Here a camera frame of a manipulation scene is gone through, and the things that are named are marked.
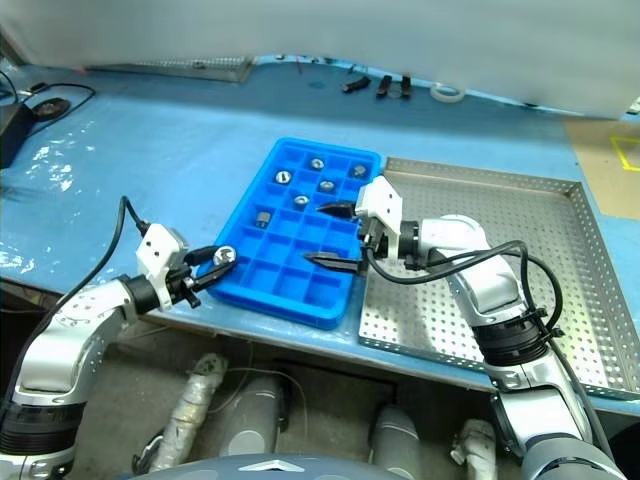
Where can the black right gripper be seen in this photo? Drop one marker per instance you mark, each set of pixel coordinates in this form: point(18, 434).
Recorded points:
point(375, 240)

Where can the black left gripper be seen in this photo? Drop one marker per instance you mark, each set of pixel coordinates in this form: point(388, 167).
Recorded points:
point(187, 282)

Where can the silver nut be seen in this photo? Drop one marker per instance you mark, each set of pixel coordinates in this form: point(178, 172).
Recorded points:
point(223, 255)

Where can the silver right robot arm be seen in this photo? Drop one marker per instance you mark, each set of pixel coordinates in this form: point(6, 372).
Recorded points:
point(492, 285)

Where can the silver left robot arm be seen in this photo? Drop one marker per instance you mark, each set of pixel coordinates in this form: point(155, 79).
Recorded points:
point(65, 330)

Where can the blue compartment tray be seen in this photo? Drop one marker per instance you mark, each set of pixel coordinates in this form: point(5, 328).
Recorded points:
point(280, 270)

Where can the perforated steel tray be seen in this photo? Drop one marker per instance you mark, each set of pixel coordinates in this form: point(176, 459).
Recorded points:
point(200, 67)
point(540, 235)

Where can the shiny metal roller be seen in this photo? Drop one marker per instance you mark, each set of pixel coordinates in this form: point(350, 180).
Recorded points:
point(316, 163)
point(263, 218)
point(326, 186)
point(358, 170)
point(300, 201)
point(283, 176)

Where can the white wrapped robot foot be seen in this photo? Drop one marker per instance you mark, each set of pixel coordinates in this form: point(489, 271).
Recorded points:
point(475, 440)
point(192, 405)

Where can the small black part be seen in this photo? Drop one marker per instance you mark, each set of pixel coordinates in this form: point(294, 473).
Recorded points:
point(356, 85)
point(383, 86)
point(405, 87)

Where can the dark grey robot leg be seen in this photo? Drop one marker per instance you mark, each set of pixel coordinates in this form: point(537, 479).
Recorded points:
point(250, 415)
point(395, 437)

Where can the black round disc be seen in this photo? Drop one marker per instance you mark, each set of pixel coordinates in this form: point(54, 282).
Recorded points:
point(50, 109)

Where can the grey robot torso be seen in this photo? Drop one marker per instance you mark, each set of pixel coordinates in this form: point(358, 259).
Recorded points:
point(320, 470)

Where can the black box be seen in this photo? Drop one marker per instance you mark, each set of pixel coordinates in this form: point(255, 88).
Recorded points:
point(12, 132)

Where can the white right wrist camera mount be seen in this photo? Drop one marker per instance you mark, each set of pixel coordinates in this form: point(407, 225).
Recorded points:
point(381, 202)

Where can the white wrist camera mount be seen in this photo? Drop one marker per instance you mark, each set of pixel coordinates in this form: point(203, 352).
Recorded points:
point(381, 202)
point(157, 247)

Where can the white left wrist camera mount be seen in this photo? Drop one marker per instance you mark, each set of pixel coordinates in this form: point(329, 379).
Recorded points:
point(157, 247)

